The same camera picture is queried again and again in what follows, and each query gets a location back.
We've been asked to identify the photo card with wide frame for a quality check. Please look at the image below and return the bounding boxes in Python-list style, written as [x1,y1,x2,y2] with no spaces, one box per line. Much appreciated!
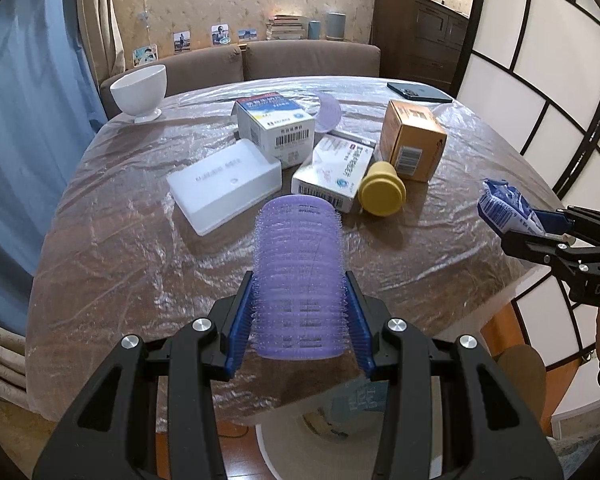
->
[132,45,159,67]

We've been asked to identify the orange cardboard box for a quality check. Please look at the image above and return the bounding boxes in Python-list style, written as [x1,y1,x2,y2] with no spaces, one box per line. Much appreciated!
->
[378,99,448,182]

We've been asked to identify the white blue cube carton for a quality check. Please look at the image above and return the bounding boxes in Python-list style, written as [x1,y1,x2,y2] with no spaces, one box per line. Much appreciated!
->
[231,92,317,168]

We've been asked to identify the white footed bowl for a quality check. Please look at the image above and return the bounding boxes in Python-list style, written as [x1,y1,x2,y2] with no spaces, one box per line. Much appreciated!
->
[110,65,168,123]

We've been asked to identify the dark blue smartphone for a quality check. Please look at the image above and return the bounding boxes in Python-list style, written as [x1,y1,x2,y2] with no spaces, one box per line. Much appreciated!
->
[386,81,453,104]

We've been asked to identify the brown sofa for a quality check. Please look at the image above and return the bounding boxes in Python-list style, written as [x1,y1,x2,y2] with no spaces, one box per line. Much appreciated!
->
[100,42,382,116]

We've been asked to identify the purple bristled hair roller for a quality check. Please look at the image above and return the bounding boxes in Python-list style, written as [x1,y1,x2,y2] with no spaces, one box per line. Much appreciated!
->
[252,196,353,361]

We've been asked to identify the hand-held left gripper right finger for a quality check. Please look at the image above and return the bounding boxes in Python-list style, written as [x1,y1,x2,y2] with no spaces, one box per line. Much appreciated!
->
[344,270,566,480]

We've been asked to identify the tan round stool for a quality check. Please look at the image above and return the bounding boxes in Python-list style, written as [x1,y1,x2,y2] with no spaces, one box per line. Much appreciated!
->
[495,345,547,426]

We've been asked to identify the white panel room divider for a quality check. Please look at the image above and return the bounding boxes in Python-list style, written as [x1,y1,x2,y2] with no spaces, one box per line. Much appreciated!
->
[452,0,600,421]

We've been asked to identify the blue curtain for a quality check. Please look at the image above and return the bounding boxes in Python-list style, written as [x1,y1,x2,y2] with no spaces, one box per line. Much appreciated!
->
[0,0,108,336]

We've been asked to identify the white blue medicine box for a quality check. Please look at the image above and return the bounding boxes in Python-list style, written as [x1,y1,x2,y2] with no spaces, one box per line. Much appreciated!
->
[291,136,376,213]

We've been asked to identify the pale purple half hair roller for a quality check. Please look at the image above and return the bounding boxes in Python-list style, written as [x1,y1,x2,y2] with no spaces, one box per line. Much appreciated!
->
[314,91,343,135]

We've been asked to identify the grey cylinder speaker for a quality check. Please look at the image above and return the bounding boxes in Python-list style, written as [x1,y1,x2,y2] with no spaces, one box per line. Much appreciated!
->
[326,10,347,41]

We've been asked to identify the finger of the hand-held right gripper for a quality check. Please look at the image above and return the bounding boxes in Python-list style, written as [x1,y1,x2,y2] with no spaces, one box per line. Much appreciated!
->
[532,204,600,248]
[500,230,600,286]

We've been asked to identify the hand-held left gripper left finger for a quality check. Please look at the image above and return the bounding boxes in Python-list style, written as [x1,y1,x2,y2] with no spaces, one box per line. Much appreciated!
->
[32,270,256,480]

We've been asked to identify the dark wooden cabinet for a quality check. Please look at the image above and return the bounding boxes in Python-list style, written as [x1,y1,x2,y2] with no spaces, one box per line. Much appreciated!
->
[370,0,471,96]

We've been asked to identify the stack of books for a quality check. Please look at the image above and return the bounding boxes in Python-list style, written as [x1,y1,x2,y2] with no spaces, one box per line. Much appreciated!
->
[266,14,308,42]

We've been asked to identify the yellow round jar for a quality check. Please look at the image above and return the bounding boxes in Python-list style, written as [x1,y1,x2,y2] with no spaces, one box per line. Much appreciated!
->
[357,160,407,217]

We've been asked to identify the beige curtain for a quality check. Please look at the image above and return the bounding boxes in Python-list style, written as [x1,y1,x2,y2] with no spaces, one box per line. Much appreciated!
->
[77,0,131,81]

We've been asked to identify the beige folded fabric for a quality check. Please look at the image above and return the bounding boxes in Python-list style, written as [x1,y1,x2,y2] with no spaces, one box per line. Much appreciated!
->
[0,332,31,391]

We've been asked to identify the plain white flat box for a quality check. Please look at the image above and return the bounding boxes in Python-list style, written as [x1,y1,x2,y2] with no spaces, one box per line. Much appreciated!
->
[166,139,283,236]

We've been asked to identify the white trash bin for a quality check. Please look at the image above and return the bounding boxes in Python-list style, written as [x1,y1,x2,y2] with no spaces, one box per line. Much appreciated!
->
[255,382,388,480]

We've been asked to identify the blue white wrapper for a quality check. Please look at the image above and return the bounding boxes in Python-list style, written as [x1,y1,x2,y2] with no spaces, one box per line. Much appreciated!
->
[477,178,548,235]

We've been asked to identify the thin white carton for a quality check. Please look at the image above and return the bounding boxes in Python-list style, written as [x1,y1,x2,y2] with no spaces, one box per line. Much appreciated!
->
[330,129,378,150]

